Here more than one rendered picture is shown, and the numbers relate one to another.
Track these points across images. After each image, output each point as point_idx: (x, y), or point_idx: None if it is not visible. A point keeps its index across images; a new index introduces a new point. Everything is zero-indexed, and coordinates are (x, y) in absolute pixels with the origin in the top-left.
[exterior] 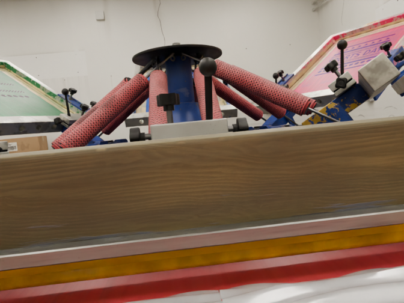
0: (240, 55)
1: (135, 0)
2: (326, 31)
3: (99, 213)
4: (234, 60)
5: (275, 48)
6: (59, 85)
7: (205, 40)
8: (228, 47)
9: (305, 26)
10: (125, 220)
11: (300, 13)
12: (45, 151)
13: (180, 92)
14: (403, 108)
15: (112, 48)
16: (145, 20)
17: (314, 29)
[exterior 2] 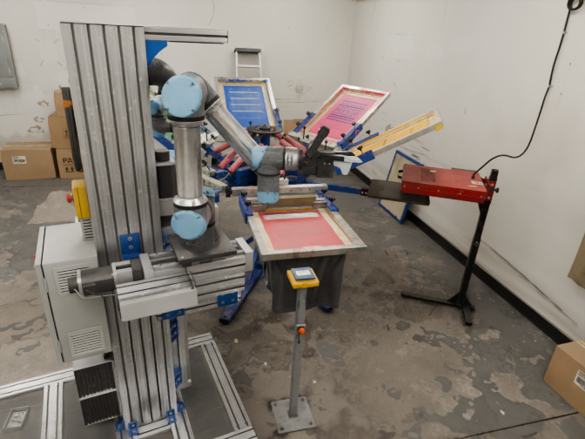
0: (282, 34)
1: None
2: (359, 25)
3: (278, 205)
4: (277, 37)
5: (313, 31)
6: None
7: (252, 14)
8: (272, 24)
9: (343, 14)
10: (280, 205)
11: (340, 0)
12: None
13: (265, 145)
14: (390, 118)
15: (162, 10)
16: None
17: (350, 18)
